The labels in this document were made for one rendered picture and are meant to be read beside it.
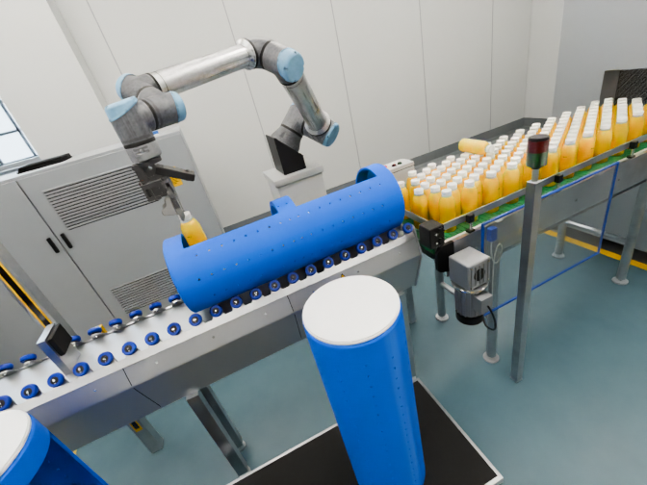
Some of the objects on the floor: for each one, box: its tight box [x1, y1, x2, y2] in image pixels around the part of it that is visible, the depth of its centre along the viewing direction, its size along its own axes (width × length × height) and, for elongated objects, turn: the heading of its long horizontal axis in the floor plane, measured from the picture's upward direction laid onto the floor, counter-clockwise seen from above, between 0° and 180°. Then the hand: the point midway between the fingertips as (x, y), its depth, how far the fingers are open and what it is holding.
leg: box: [200, 385, 246, 452], centre depth 156 cm, size 6×6×63 cm
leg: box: [186, 390, 250, 477], centre depth 144 cm, size 6×6×63 cm
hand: (184, 215), depth 109 cm, fingers closed on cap, 4 cm apart
